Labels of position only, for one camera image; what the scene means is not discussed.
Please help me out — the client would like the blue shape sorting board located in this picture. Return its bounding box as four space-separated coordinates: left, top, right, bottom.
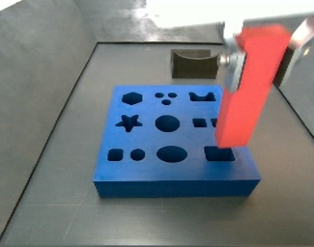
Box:
93 85 262 198

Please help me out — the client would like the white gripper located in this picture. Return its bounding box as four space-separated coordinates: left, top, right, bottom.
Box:
147 0 314 93

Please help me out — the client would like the black curved fixture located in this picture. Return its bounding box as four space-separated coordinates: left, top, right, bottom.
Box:
171 49 219 79

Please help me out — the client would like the red rectangular block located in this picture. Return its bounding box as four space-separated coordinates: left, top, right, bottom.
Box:
215 24 292 148

